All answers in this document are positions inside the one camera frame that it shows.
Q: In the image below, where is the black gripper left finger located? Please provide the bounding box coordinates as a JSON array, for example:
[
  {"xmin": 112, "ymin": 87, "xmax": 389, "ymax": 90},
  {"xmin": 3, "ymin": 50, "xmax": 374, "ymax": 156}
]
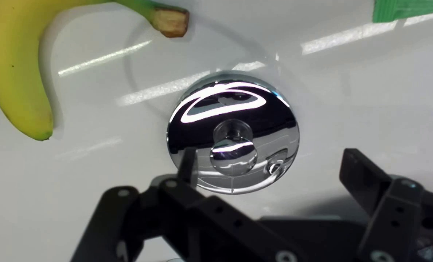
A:
[{"xmin": 70, "ymin": 148, "xmax": 300, "ymax": 262}]

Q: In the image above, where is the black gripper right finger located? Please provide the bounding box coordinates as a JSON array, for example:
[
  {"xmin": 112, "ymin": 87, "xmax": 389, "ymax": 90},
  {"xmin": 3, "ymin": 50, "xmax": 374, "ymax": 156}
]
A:
[{"xmin": 338, "ymin": 148, "xmax": 433, "ymax": 262}]

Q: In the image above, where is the green cloth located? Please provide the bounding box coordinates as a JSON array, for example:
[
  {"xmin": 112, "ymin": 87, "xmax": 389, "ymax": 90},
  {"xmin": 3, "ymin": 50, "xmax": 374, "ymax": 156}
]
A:
[{"xmin": 372, "ymin": 0, "xmax": 433, "ymax": 25}]

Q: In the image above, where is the yellow banana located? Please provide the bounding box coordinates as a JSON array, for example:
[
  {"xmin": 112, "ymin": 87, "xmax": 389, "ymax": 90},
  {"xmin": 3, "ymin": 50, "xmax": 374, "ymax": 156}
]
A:
[{"xmin": 0, "ymin": 0, "xmax": 191, "ymax": 143}]

